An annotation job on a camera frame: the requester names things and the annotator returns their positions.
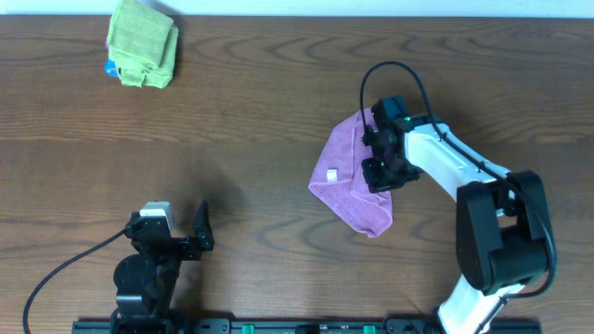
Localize green folded cloth lower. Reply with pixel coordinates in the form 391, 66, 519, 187
116, 26, 179, 89

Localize green folded cloth top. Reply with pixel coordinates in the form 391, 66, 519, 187
107, 0, 174, 71

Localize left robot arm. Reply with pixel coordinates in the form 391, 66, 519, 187
110, 201, 214, 333

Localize purple microfiber cloth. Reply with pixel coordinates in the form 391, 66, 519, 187
308, 109, 394, 238

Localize green folded cloth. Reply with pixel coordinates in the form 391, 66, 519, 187
107, 0, 174, 71
116, 26, 179, 89

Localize blue folded cloth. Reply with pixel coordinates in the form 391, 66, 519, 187
104, 59, 119, 78

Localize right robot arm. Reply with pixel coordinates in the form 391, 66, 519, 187
361, 96, 555, 333

